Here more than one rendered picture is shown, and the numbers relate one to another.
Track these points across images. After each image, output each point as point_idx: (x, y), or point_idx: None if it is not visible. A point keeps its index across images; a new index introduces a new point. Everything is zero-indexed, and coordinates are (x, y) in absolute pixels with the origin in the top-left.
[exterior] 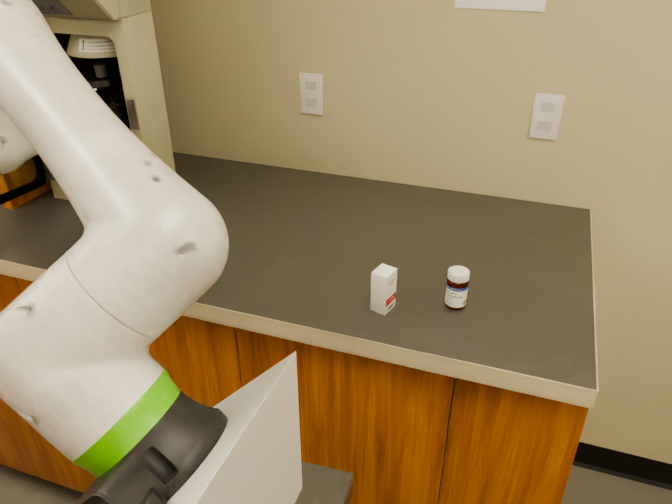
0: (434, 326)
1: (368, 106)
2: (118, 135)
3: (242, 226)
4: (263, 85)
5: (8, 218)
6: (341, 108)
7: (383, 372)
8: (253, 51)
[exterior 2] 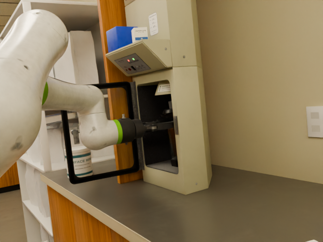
0: None
1: None
2: (9, 50)
3: (234, 208)
4: (282, 118)
5: (113, 187)
6: None
7: None
8: (275, 96)
